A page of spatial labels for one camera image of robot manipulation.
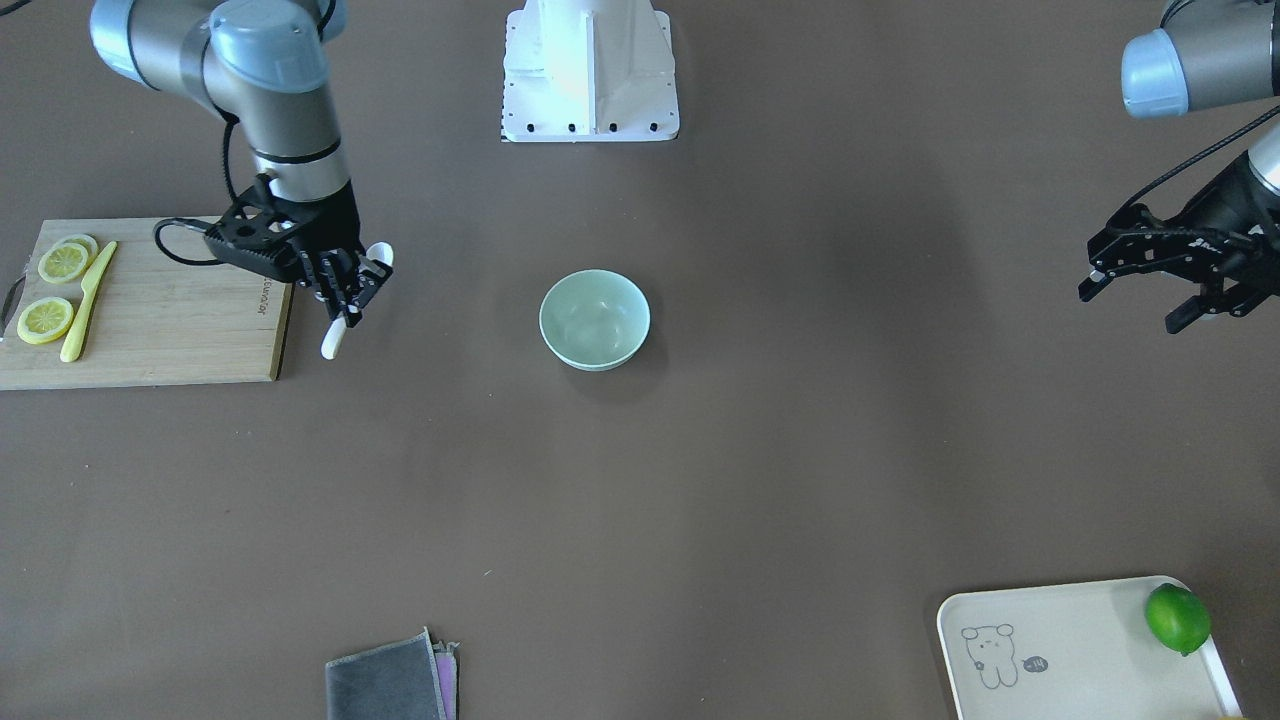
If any green lime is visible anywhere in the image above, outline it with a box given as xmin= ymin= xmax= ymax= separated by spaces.
xmin=1144 ymin=582 xmax=1212 ymax=657

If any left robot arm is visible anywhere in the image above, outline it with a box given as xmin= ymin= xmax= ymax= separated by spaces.
xmin=1078 ymin=1 xmax=1279 ymax=334

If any light green bowl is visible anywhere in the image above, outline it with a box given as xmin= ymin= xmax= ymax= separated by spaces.
xmin=538 ymin=269 xmax=652 ymax=372

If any yellow plastic knife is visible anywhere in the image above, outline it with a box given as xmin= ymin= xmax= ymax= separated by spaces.
xmin=59 ymin=241 xmax=118 ymax=363

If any lemon slice lower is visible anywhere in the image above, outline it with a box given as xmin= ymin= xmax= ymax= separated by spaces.
xmin=15 ymin=296 xmax=76 ymax=346

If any lemon slice bottom hidden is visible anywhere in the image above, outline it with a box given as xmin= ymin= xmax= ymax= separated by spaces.
xmin=55 ymin=233 xmax=100 ymax=261

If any bamboo cutting board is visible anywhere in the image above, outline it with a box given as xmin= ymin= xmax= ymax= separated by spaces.
xmin=1 ymin=218 xmax=293 ymax=389

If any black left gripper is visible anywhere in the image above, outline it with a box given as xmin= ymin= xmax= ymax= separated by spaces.
xmin=1076 ymin=152 xmax=1277 ymax=334

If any cream rabbit tray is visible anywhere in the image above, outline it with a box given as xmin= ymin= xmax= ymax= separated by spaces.
xmin=936 ymin=575 xmax=1244 ymax=719

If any grey folded cloth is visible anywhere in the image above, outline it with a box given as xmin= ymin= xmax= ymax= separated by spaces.
xmin=325 ymin=628 xmax=460 ymax=719

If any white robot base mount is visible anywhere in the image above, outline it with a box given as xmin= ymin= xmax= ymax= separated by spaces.
xmin=500 ymin=1 xmax=681 ymax=143

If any lemon slice upper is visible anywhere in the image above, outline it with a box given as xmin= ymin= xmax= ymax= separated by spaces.
xmin=37 ymin=240 xmax=96 ymax=284

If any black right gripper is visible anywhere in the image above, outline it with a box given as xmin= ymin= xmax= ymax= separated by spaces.
xmin=204 ymin=182 xmax=394 ymax=328

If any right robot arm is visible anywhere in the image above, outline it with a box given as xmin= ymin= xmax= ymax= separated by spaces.
xmin=90 ymin=1 xmax=393 ymax=327

